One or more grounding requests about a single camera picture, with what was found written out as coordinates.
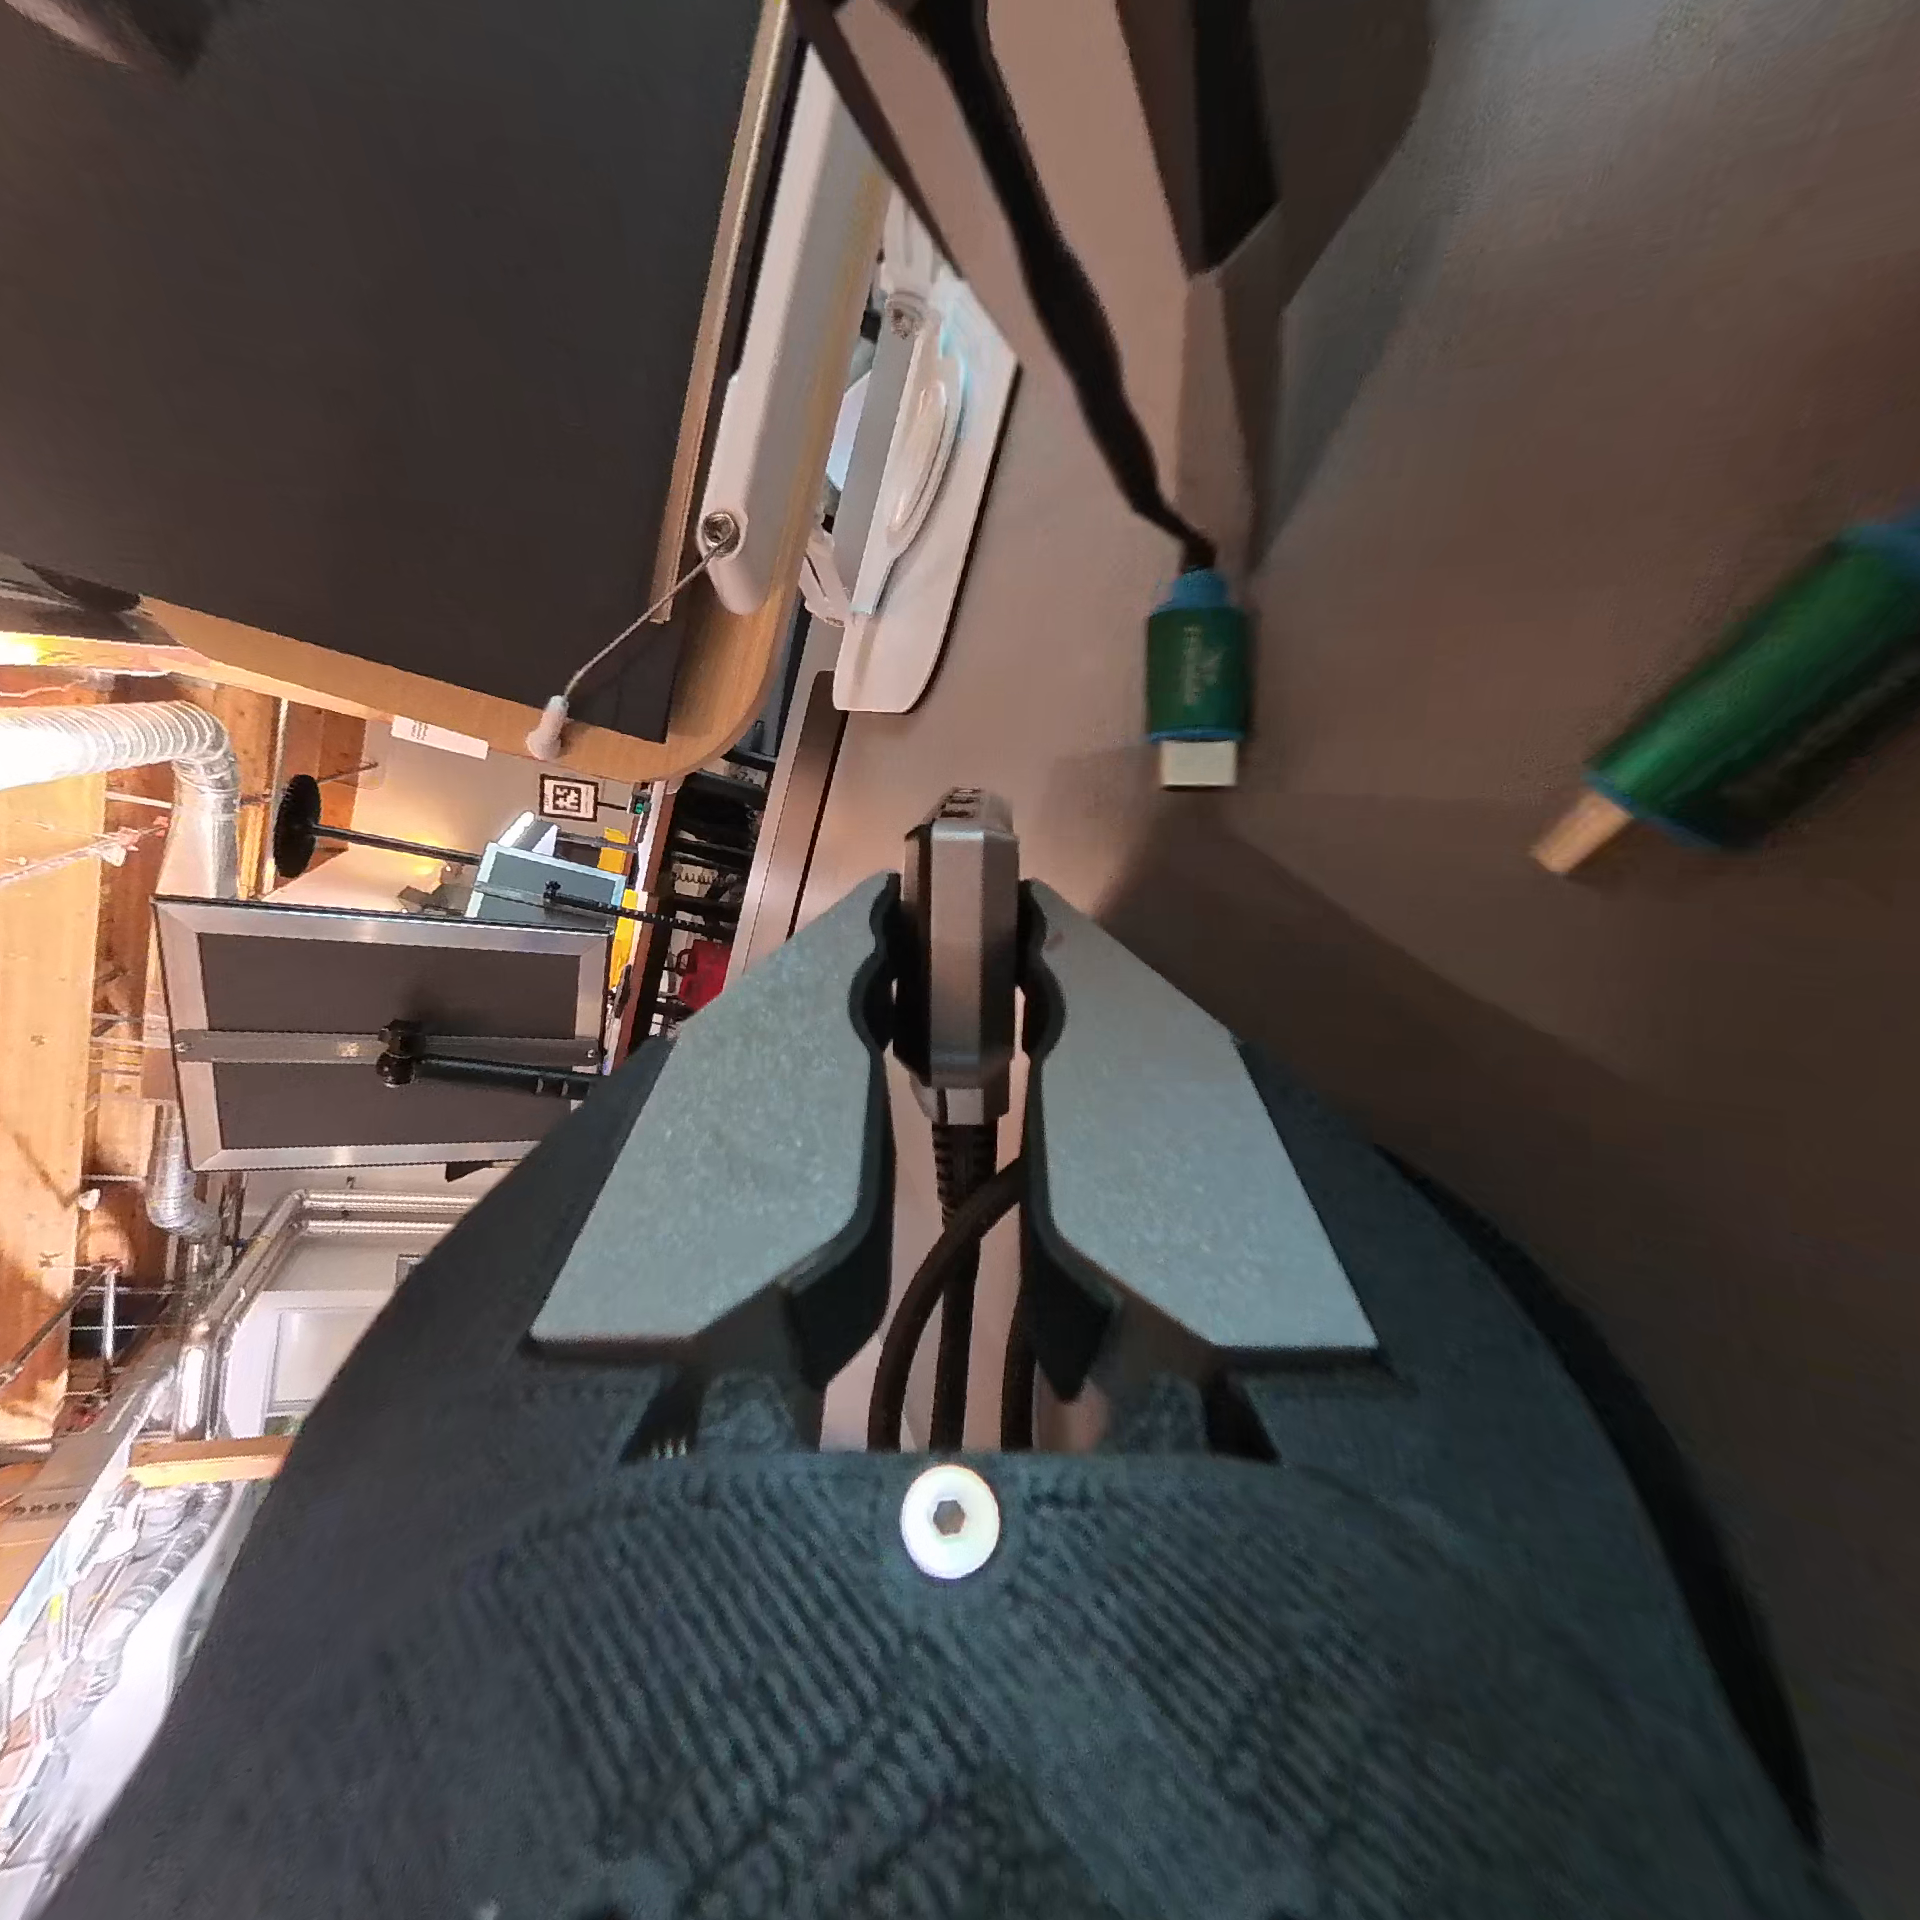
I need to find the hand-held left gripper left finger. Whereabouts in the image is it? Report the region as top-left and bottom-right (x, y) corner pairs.
(522, 873), (906, 1404)

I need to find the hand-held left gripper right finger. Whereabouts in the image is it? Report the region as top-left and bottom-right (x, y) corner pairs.
(1015, 882), (1382, 1409)

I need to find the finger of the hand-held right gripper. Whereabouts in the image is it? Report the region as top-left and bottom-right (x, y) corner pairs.
(1053, 0), (1260, 569)
(828, 0), (1220, 569)

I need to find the black hub cable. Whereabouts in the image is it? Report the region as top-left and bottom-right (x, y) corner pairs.
(866, 1116), (1044, 1453)

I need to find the grey hdmi switch hub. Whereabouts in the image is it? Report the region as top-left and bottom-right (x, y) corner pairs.
(896, 781), (1033, 1128)

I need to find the black clamp rod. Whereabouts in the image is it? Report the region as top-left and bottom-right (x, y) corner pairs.
(374, 1016), (609, 1099)

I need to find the light blue box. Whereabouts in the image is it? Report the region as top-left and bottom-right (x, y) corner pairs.
(472, 839), (632, 919)

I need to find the grey framed partition panel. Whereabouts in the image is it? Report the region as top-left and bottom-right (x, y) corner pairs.
(149, 892), (619, 1179)

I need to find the black rod with disc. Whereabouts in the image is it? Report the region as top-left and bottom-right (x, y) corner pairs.
(273, 774), (662, 919)

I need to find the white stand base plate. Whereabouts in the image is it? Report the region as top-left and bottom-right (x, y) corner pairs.
(810, 193), (1026, 714)

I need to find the silver ventilation duct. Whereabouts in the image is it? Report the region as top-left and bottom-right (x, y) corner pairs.
(0, 696), (241, 901)

